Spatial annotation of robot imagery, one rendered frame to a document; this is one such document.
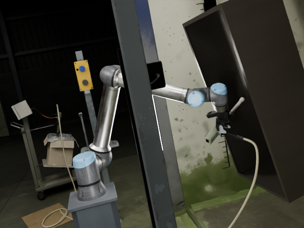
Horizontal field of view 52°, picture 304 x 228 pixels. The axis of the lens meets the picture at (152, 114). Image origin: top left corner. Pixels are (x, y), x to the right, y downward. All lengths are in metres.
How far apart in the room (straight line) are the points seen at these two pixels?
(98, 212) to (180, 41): 1.58
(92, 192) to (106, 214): 0.16
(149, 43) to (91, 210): 1.45
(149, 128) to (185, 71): 2.06
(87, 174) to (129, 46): 1.38
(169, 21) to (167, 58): 0.31
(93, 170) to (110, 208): 0.26
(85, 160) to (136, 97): 1.30
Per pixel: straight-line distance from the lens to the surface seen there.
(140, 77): 0.75
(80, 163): 2.03
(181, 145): 2.86
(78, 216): 2.06
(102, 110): 2.09
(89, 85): 2.83
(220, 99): 1.91
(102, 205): 2.04
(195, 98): 1.76
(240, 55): 1.76
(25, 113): 4.36
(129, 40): 0.75
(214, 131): 2.10
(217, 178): 3.05
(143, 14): 2.77
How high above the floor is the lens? 1.37
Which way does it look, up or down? 8 degrees down
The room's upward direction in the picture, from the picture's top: 11 degrees counter-clockwise
